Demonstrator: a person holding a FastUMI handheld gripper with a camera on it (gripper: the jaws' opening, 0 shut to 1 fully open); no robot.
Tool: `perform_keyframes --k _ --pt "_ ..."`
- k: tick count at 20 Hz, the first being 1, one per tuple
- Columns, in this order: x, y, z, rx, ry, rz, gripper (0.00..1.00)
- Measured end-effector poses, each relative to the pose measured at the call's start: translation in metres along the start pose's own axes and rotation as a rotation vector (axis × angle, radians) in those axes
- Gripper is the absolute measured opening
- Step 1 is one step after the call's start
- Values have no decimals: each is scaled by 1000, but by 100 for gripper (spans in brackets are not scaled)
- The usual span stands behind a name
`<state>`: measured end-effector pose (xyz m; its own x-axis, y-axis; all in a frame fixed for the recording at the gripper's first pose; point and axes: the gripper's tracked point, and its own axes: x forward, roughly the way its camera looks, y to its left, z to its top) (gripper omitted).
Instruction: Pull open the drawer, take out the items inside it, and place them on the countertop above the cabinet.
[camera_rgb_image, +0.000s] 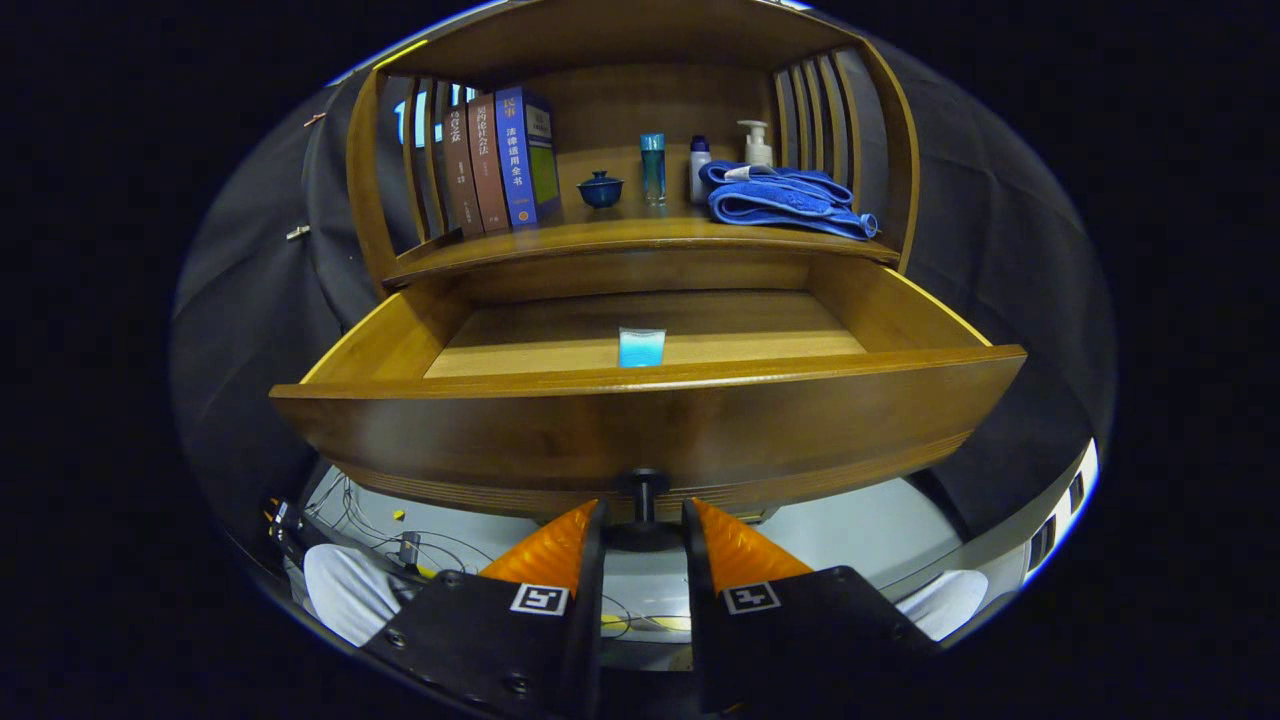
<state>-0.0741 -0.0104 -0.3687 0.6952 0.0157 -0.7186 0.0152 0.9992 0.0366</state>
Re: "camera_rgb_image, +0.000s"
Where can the white box with dark slots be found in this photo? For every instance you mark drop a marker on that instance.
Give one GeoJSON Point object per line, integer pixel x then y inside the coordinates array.
{"type": "Point", "coordinates": [1060, 522]}

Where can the wooden countertop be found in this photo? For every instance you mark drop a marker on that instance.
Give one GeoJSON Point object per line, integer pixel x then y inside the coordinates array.
{"type": "Point", "coordinates": [640, 230]}

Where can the folded blue towel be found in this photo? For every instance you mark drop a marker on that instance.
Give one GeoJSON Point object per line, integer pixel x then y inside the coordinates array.
{"type": "Point", "coordinates": [780, 200]}

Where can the tall blue glass bottle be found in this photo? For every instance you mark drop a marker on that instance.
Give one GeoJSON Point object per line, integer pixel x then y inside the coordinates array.
{"type": "Point", "coordinates": [653, 170]}

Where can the dark brown book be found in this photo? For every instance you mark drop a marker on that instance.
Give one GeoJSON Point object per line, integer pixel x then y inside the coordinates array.
{"type": "Point", "coordinates": [460, 170]}

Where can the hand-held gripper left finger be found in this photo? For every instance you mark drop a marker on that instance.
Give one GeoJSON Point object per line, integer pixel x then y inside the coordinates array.
{"type": "Point", "coordinates": [588, 640]}

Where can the thick blue book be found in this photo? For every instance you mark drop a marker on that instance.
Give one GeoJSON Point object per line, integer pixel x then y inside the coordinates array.
{"type": "Point", "coordinates": [520, 150]}

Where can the person's white trouser leg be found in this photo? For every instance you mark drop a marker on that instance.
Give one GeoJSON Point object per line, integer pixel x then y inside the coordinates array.
{"type": "Point", "coordinates": [345, 600]}
{"type": "Point", "coordinates": [940, 602]}

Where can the wooden drawer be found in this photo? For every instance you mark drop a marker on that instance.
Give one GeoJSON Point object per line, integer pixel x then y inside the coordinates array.
{"type": "Point", "coordinates": [640, 430]}

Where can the blue squeeze tube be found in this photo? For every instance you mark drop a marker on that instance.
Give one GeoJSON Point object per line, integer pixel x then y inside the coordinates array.
{"type": "Point", "coordinates": [641, 350]}

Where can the reddish brown book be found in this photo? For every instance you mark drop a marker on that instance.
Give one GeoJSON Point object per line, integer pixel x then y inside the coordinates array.
{"type": "Point", "coordinates": [487, 165]}

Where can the wooden cabinet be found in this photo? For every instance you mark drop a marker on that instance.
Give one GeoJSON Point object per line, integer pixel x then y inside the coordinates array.
{"type": "Point", "coordinates": [650, 90]}

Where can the white pump bottle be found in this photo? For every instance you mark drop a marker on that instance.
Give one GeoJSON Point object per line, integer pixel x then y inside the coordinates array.
{"type": "Point", "coordinates": [757, 148]}

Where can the blue lidded teacup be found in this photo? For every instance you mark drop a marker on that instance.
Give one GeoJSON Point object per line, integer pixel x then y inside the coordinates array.
{"type": "Point", "coordinates": [600, 190]}

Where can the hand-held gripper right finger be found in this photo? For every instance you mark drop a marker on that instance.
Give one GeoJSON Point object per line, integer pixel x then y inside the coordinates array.
{"type": "Point", "coordinates": [700, 640]}

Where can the white bottle with blue cap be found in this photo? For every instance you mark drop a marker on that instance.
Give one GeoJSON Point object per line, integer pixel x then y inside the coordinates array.
{"type": "Point", "coordinates": [699, 170]}

